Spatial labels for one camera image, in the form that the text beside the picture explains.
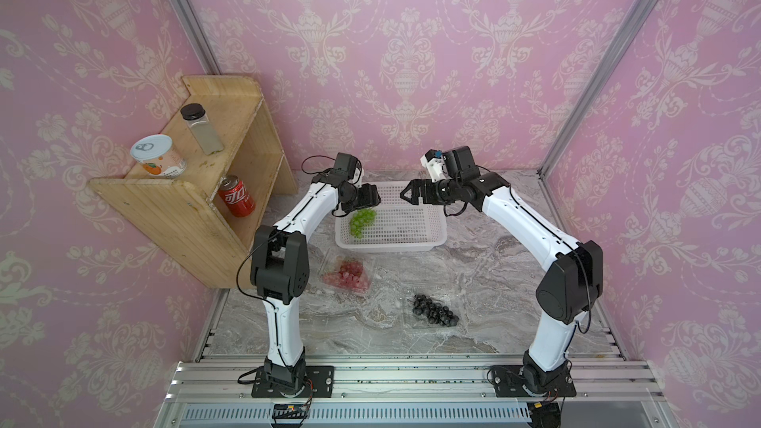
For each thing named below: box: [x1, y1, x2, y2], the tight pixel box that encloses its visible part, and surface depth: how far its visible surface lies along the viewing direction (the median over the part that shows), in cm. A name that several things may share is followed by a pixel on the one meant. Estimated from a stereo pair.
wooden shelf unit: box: [88, 76, 299, 289], surface depth 68 cm
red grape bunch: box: [323, 259, 369, 293], surface depth 89 cm
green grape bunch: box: [348, 209, 377, 239], surface depth 105 cm
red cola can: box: [217, 174, 256, 218], surface depth 76 cm
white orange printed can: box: [129, 133, 188, 178], surface depth 60 cm
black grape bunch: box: [412, 293, 459, 327], surface depth 85 cm
